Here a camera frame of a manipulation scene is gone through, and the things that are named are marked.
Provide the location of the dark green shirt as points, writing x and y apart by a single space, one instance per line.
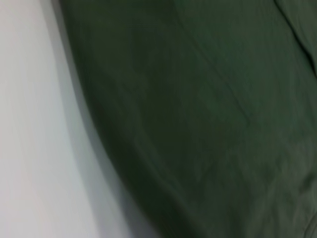
198 119

